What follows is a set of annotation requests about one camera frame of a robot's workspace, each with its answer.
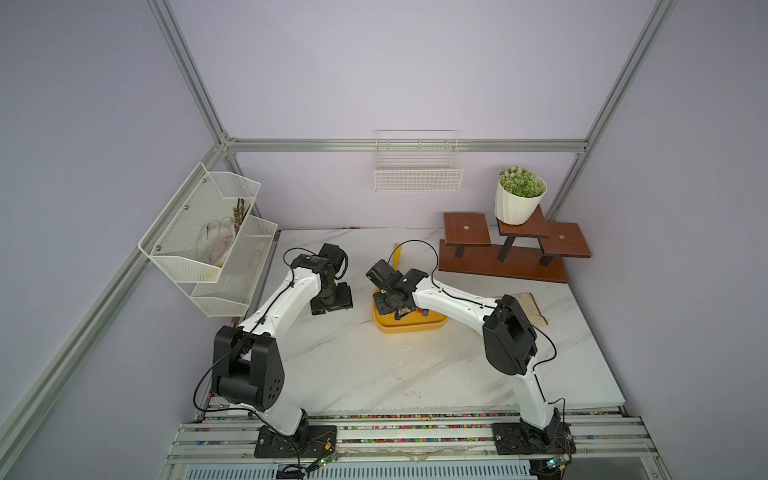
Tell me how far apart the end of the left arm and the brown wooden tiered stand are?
0.40 meters

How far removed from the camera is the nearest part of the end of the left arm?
623 mm

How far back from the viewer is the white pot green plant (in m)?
0.84

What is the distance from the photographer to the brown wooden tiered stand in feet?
3.04

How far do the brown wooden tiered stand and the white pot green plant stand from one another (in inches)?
1.7

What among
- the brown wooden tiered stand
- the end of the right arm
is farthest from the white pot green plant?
the end of the right arm

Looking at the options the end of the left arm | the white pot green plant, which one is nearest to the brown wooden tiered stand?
the white pot green plant

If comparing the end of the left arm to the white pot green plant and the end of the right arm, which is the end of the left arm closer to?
the end of the right arm

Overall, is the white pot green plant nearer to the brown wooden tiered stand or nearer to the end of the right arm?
the brown wooden tiered stand

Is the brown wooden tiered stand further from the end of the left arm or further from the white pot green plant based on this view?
the end of the left arm

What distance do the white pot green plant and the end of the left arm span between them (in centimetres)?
50

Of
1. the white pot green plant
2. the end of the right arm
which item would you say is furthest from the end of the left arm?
the white pot green plant
